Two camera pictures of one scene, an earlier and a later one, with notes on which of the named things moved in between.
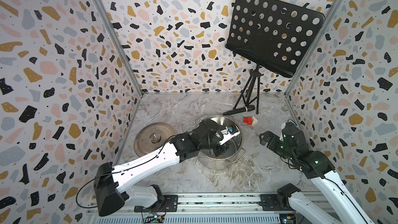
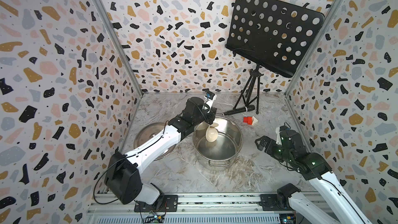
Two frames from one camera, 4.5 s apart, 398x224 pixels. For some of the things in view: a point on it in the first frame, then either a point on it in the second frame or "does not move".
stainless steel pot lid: x=151 y=137 does not move
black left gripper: x=219 y=152 → x=212 y=114
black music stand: x=271 y=33 does not move
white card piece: x=254 y=120 does not move
